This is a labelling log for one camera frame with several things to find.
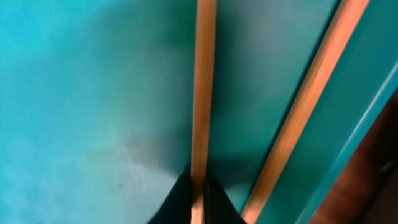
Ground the teal plastic tray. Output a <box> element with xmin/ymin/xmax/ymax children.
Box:
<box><xmin>1</xmin><ymin>0</ymin><xmax>397</xmax><ymax>223</ymax></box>

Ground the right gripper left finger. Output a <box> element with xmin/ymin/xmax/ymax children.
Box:
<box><xmin>148</xmin><ymin>173</ymin><xmax>192</xmax><ymax>224</ymax></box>

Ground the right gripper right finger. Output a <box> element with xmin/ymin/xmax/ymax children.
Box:
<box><xmin>203</xmin><ymin>175</ymin><xmax>246</xmax><ymax>224</ymax></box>

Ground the wooden chopstick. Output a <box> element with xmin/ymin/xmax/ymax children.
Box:
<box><xmin>241</xmin><ymin>0</ymin><xmax>369</xmax><ymax>223</ymax></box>
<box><xmin>190</xmin><ymin>0</ymin><xmax>217</xmax><ymax>224</ymax></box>

